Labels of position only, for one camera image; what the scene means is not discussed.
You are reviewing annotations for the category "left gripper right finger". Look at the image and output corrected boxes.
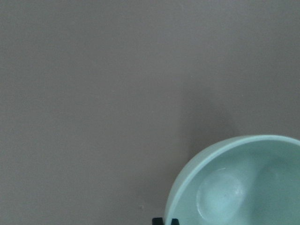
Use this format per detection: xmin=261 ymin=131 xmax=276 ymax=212
xmin=171 ymin=218 xmax=180 ymax=225

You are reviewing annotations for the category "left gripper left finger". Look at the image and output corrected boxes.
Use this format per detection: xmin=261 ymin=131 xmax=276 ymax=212
xmin=152 ymin=217 xmax=164 ymax=225

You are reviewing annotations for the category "green bowl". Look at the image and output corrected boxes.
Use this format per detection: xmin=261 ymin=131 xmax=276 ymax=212
xmin=164 ymin=135 xmax=300 ymax=225

